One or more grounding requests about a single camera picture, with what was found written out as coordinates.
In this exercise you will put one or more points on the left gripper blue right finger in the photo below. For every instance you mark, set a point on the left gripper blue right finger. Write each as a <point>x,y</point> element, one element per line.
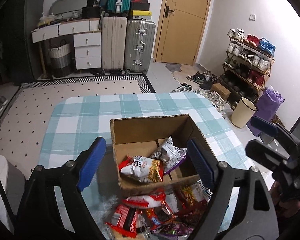
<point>203,161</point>

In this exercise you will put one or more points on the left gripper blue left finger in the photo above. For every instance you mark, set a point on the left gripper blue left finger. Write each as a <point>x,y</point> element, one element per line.
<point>88,162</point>

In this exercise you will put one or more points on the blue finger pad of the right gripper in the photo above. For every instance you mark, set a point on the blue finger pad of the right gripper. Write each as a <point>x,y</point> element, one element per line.
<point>264,126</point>

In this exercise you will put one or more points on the white purple patterned snack bag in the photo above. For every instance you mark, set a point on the white purple patterned snack bag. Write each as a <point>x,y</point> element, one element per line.
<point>171,156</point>

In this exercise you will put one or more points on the person's right hand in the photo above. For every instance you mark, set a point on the person's right hand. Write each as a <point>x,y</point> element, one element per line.
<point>288,213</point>

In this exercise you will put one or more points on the cream waste bin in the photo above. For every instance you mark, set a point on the cream waste bin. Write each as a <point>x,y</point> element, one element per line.
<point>243,112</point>

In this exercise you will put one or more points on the purple gift bag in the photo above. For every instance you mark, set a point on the purple gift bag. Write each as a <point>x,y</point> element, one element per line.
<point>268,103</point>

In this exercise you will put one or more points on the small brown cardboard box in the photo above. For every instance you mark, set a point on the small brown cardboard box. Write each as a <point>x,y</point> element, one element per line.
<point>221,90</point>

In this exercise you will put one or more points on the teal white checkered tablecloth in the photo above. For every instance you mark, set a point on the teal white checkered tablecloth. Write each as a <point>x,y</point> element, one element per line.
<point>77,122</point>

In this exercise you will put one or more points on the orange white noodle snack bag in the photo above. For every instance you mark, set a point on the orange white noodle snack bag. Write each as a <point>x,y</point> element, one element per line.
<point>142,169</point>

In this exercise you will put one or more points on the red white snack pack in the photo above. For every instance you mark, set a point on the red white snack pack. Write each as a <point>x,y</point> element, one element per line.
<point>145,201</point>

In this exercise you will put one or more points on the wooden shoe rack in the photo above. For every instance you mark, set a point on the wooden shoe rack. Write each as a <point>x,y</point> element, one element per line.
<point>247,66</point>

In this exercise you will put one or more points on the red chocolate cookie pack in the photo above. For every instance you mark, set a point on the red chocolate cookie pack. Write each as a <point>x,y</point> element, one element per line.
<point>159,216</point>

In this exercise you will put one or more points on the grey slippers pair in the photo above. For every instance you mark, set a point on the grey slippers pair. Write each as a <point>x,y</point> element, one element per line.
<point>3,102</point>

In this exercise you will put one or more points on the grey white woven basket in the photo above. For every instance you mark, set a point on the grey white woven basket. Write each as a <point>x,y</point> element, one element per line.
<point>60,57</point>

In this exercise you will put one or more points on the white drawer desk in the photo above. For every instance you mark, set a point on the white drawer desk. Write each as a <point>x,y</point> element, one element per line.
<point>84,37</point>

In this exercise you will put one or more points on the wooden door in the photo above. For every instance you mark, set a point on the wooden door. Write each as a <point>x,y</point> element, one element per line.
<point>180,30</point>

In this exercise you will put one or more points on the beige hard suitcase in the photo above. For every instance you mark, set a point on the beige hard suitcase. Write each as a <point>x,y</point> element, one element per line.
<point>113,39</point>

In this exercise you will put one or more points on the silver aluminium suitcase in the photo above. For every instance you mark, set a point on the silver aluminium suitcase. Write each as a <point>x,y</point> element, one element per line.
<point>139,45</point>

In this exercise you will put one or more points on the stack of shoe boxes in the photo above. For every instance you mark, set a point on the stack of shoe boxes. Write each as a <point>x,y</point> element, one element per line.
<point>140,10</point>

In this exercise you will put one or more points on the dark grey refrigerator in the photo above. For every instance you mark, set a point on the dark grey refrigerator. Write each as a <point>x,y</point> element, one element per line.
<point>26,15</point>

